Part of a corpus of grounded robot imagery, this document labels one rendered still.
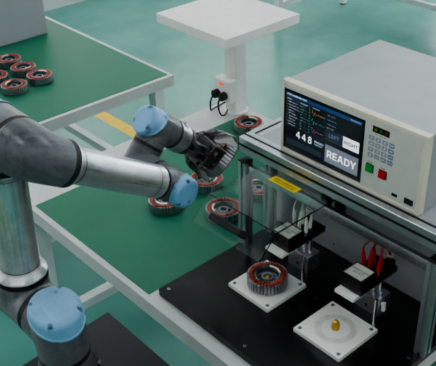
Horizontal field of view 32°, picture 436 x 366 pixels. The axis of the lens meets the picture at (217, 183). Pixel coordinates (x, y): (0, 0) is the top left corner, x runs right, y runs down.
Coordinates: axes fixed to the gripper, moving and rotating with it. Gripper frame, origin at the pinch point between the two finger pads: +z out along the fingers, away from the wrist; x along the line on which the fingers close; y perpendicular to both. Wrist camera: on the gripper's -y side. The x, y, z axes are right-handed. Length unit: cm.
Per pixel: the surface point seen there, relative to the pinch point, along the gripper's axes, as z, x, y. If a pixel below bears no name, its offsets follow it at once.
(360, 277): 11.7, 0.3, 47.7
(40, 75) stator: 48, -35, -143
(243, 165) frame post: 7.6, 1.6, 2.1
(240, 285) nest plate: 13.2, -23.9, 21.9
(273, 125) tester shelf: 12.8, 15.2, -1.9
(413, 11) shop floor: 379, 138, -223
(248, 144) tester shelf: 4.4, 7.4, 1.3
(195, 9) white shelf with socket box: 33, 28, -75
